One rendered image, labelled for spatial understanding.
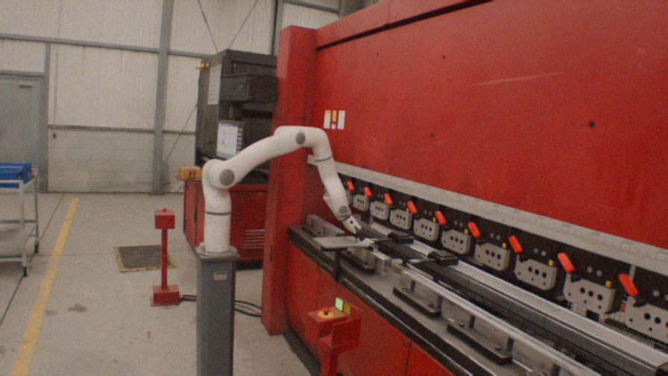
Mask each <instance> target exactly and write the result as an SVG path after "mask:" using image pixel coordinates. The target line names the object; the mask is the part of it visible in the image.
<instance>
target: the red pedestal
mask: <svg viewBox="0 0 668 376"><path fill-rule="evenodd" d="M154 224H155V229H161V285H156V286H153V296H150V306H151V307H158V306H171V305H180V291H179V288H178V285H177V284H173V285H167V248H168V229H175V214H174V211H173V210H167V209H166V208H163V209H162V210H155V211H154Z"/></svg>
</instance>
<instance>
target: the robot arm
mask: <svg viewBox="0 0 668 376"><path fill-rule="evenodd" d="M301 147H310V148H312V150H313V152H314V155H315V160H316V163H317V166H318V171H319V173H320V176H321V180H322V182H323V183H324V186H325V187H326V188H327V191H328V192H327V193H326V194H325V195H324V200H325V202H326V203H327V204H328V206H329V207H330V209H331V211H333V213H334V214H335V216H336V218H337V219H338V220H340V221H341V222H343V223H344V225H345V227H346V228H347V229H348V230H349V231H351V233H352V234H353V236H354V237H355V238H356V239H357V238H359V240H360V241H361V242H362V241H363V240H365V237H364V235H363V234H362V232H361V231H360V230H359V229H361V227H360V225H359V224H358V222H357V221H356V220H355V219H354V218H353V217H352V216H351V210H350V208H349V207H348V202H347V196H346V193H345V191H344V187H343V185H342V183H341V181H340V179H339V177H338V174H337V171H336V168H335V163H334V159H333V154H332V151H331V148H330V143H329V140H328V137H327V135H326V133H325V132H324V131H322V130H321V129H319V128H310V127H299V126H282V127H279V128H278V129H277V130H276V131H275V133H274V136H272V137H269V138H266V139H263V140H260V141H259V142H256V143H254V144H253V145H251V146H249V147H247V148H246V149H244V150H243V151H241V152H240V153H239V154H237V155H236V156H235V157H233V158H231V159H229V160H226V161H222V160H210V161H208V162H207V163H206V164H205V166H204V168H203V171H202V184H203V190H204V197H205V220H204V242H203V243H201V244H200V246H198V247H197V248H196V252H197V253H198V254H200V255H202V256H205V257H230V256H233V255H235V254H236V253H237V249H236V248H235V247H233V246H231V245H230V223H231V199H230V194H229V191H228V189H229V188H231V187H233V186H234V185H236V184H237V183H238V182H240V180H241V179H243V177H244V176H246V175H247V174H248V173H249V172H250V171H251V170H253V169H254V168H256V167H257V166H259V165H261V164H262V163H264V162H266V161H268V160H270V159H272V158H275V157H278V156H280V155H284V154H288V153H290V152H293V151H296V150H298V149H299V148H301Z"/></svg>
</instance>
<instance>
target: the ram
mask: <svg viewBox="0 0 668 376"><path fill-rule="evenodd" d="M325 110H331V112H330V128H325V127H324V120H325ZM334 110H336V118H335V122H334V121H333V111H334ZM340 110H345V115H344V129H338V114H339V111H340ZM332 123H335V129H333V128H332ZM310 127H311V128H319V129H321V130H322V131H324V132H325V133H326V135H327V137H328V140H329V143H330V148H331V151H332V154H333V159H334V161H335V162H339V163H344V164H347V165H351V166H355V167H359V168H362V169H367V170H371V171H374V172H378V173H382V174H385V175H390V176H393V177H396V178H402V179H405V180H407V181H413V182H416V183H419V184H424V185H427V186H431V187H435V188H439V189H444V190H446V191H450V192H455V193H458V194H461V195H466V196H470V197H472V198H477V199H481V200H483V201H489V202H492V203H495V204H500V205H502V206H506V207H511V208H514V209H517V210H522V211H525V212H528V213H533V214H536V215H539V216H544V217H547V218H551V219H555V220H558V221H561V222H566V223H569V224H572V225H577V226H580V227H583V228H588V229H591V230H594V231H599V232H602V233H605V234H610V235H613V236H618V237H621V238H624V239H629V240H632V241H635V242H640V243H643V244H646V245H650V246H654V247H656V248H662V249H664V250H668V0H496V1H491V2H488V3H485V4H480V5H477V6H474V7H469V8H465V9H463V10H457V11H454V12H452V13H446V14H444V15H440V16H436V17H432V18H429V19H425V20H422V21H419V22H414V23H411V24H408V25H404V26H400V27H398V28H393V29H390V30H387V31H383V32H380V33H377V34H372V35H370V36H367V37H363V38H359V39H357V40H352V41H350V42H347V43H342V44H340V45H337V46H333V47H330V48H326V49H323V50H320V51H317V54H316V63H315V80H314V89H313V98H312V115H311V125H310ZM336 171H337V172H339V173H342V174H345V175H349V176H352V177H355V178H358V179H362V180H364V181H368V182H371V183H374V184H378V185H381V186H384V187H388V188H390V189H395V190H397V191H400V192H404V193H407V194H409V195H414V196H417V197H419V198H424V199H426V200H429V201H434V202H436V203H439V204H442V205H446V206H448V207H452V208H455V209H458V210H462V211H464V212H467V213H472V214H474V215H477V216H481V217H484V218H486V219H490V220H494V221H496V222H500V223H503V224H506V225H510V226H512V227H515V228H519V229H522V230H525V231H528V232H532V233H534V234H538V235H541V236H545V237H548V238H550V239H554V240H558V241H560V242H564V243H567V244H569V245H574V246H576V247H579V248H583V249H586V250H588V251H592V252H595V253H597V254H602V255H605V256H607V257H611V258H614V259H617V260H621V261H623V262H626V263H630V264H633V265H636V266H639V267H642V268H645V269H649V270H652V271H654V272H658V273H661V274H664V275H668V263H664V262H661V261H658V260H653V259H651V258H648V257H644V256H640V255H638V254H633V253H631V252H628V251H624V250H621V249H618V248H613V247H611V246H608V245H603V244H600V243H597V242H593V241H590V240H588V239H583V238H580V237H577V236H573V235H570V234H566V233H563V232H560V231H555V230H553V229H550V228H545V227H542V226H540V225H535V224H532V223H529V222H525V221H522V220H519V219H515V218H511V217H509V216H504V215H502V214H498V213H494V212H491V211H489V210H484V209H481V208H478V207H474V206H470V205H468V204H463V203H461V202H457V201H453V200H450V199H447V198H442V197H440V196H437V195H433V194H429V193H427V192H422V191H419V190H416V189H412V188H408V187H404V186H401V185H398V184H393V183H391V182H387V181H384V180H380V179H378V178H373V177H370V176H367V175H362V174H359V173H356V172H351V171H349V170H346V169H341V168H338V167H336Z"/></svg>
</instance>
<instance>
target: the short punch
mask: <svg viewBox="0 0 668 376"><path fill-rule="evenodd" d="M361 221H362V225H364V226H365V227H367V228H370V229H371V225H372V224H373V215H371V212H368V211H362V213H361Z"/></svg>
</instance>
